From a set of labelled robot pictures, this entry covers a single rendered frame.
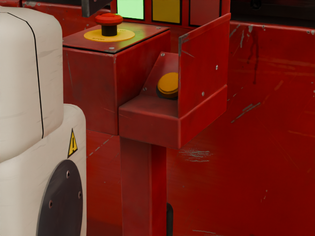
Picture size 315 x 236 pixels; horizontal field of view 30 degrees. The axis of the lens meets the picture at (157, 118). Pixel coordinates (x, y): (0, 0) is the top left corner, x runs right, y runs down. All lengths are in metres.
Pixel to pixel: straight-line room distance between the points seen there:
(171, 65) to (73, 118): 0.37
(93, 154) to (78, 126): 0.70
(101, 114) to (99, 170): 0.43
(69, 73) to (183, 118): 0.17
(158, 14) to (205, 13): 0.08
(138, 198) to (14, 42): 0.55
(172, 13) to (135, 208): 0.30
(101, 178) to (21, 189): 0.82
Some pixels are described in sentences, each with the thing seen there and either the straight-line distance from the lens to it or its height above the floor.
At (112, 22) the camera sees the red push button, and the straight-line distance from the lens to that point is 0.82.
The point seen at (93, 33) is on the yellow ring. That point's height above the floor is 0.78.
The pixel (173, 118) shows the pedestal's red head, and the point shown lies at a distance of 0.74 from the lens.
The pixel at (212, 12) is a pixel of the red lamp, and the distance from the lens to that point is 0.85.
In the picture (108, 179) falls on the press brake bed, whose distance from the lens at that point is 1.22.
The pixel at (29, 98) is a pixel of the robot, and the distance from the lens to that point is 0.41.
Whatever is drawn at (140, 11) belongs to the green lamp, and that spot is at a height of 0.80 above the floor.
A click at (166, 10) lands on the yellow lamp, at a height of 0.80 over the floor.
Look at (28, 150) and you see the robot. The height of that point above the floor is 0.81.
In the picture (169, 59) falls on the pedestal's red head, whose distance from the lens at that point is 0.85.
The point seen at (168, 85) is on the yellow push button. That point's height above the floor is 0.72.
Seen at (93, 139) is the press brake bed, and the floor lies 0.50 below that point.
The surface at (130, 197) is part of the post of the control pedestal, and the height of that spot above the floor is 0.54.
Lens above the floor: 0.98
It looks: 22 degrees down
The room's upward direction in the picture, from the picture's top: straight up
